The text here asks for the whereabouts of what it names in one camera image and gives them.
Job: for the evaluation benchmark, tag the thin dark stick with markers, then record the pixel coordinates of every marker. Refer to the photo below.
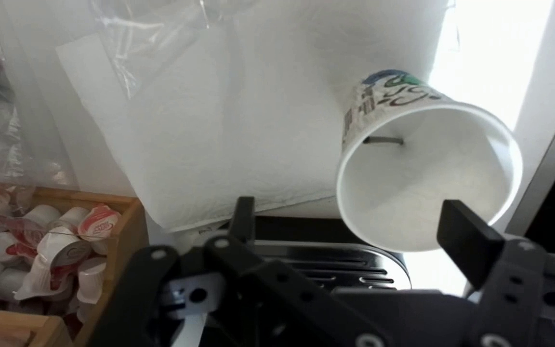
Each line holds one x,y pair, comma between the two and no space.
384,140

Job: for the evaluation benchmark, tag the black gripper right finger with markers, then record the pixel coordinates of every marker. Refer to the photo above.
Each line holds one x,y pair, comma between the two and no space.
471,244

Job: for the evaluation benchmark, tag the printed white paper cup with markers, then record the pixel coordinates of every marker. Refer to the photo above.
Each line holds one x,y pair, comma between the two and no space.
432,186

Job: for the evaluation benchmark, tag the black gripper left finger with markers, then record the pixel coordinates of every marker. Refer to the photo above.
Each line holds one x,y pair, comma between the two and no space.
241,223

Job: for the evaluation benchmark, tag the white paper napkin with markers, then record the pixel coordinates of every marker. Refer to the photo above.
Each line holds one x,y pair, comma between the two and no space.
226,128

